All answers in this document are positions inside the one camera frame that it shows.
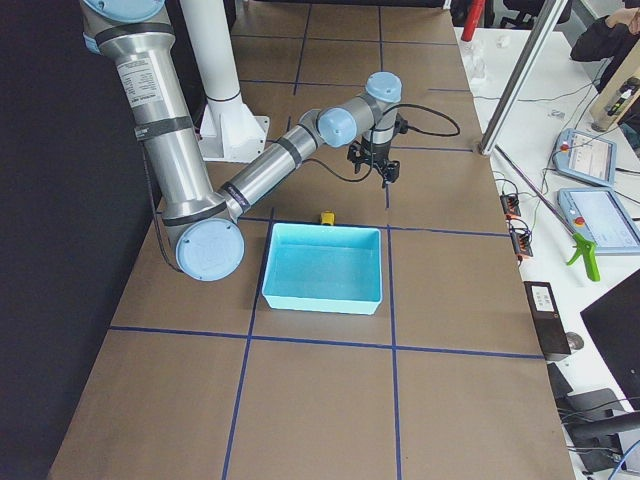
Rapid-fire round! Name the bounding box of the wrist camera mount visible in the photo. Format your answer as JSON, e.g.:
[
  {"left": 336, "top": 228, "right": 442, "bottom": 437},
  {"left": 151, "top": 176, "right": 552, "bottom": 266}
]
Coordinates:
[{"left": 393, "top": 114, "right": 409, "bottom": 136}]

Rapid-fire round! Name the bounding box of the teach pendant far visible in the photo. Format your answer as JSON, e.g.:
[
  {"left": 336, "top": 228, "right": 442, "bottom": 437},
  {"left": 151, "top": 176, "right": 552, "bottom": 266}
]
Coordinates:
[{"left": 552, "top": 129, "right": 617, "bottom": 187}]

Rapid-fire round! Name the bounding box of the black monitor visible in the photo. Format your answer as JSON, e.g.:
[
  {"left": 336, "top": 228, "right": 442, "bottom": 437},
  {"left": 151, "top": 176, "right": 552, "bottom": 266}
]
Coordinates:
[{"left": 581, "top": 271, "right": 640, "bottom": 410}]

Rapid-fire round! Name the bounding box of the teach pendant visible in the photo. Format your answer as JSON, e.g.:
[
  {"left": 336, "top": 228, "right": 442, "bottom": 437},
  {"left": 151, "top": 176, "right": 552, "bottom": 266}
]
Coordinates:
[
  {"left": 557, "top": 187, "right": 639, "bottom": 256},
  {"left": 552, "top": 129, "right": 617, "bottom": 187}
]

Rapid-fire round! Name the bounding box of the red cylinder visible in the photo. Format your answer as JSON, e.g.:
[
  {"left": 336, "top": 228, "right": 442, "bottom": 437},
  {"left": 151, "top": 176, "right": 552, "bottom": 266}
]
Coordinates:
[{"left": 461, "top": 0, "right": 485, "bottom": 42}]

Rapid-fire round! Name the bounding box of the black box with label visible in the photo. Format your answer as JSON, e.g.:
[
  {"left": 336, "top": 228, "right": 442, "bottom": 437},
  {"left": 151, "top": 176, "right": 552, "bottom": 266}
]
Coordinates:
[{"left": 523, "top": 281, "right": 571, "bottom": 361}]

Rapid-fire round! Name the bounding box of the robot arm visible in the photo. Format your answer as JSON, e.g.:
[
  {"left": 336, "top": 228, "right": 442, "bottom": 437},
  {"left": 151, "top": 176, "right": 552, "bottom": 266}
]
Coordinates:
[{"left": 81, "top": 1, "right": 402, "bottom": 281}]

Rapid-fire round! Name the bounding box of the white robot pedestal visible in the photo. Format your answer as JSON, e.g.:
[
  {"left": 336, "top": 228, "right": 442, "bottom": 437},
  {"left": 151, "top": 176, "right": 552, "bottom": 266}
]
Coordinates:
[{"left": 180, "top": 0, "right": 270, "bottom": 163}]

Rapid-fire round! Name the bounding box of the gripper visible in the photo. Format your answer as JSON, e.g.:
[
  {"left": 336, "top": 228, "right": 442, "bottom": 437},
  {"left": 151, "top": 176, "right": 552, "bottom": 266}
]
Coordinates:
[{"left": 348, "top": 142, "right": 400, "bottom": 188}]

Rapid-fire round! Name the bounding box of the light blue plastic bin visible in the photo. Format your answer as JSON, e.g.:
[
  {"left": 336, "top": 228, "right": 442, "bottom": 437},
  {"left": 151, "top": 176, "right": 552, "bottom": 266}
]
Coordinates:
[{"left": 262, "top": 223, "right": 383, "bottom": 315}]

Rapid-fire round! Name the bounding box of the aluminium frame post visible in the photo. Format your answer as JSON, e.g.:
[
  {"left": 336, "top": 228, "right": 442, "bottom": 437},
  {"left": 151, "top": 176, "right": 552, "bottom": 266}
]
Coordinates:
[{"left": 478, "top": 0, "right": 567, "bottom": 156}]

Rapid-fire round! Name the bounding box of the yellow beetle toy car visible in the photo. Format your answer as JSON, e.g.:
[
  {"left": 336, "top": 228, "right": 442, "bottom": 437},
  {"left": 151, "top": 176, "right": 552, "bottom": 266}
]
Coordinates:
[{"left": 320, "top": 210, "right": 335, "bottom": 226}]

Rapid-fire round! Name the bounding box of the black camera cable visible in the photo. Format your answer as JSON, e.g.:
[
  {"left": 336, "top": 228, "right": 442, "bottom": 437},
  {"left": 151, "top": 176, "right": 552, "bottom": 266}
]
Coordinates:
[{"left": 304, "top": 103, "right": 462, "bottom": 184}]

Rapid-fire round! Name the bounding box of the teach pendant near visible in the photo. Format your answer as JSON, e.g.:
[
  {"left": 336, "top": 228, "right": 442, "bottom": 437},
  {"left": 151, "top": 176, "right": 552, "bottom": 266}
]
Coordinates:
[{"left": 557, "top": 187, "right": 639, "bottom": 256}]

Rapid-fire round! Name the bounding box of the orange black connector block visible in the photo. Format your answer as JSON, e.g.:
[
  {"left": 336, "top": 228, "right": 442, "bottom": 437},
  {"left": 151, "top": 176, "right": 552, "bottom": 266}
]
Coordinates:
[{"left": 500, "top": 193, "right": 521, "bottom": 220}]

